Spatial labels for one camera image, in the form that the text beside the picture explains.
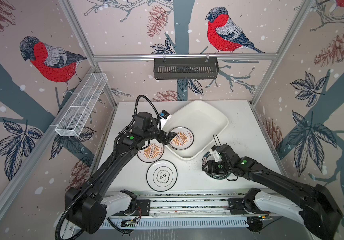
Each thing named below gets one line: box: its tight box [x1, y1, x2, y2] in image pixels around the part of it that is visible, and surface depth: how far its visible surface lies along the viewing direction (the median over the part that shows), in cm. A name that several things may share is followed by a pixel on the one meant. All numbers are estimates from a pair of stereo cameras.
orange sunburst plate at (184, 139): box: [168, 126, 195, 151], surface depth 100 cm
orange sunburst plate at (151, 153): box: [137, 143, 165, 163], surface depth 94 cm
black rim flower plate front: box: [146, 159, 178, 192], surface depth 85 cm
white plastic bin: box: [163, 100, 229, 160], surface depth 106 cm
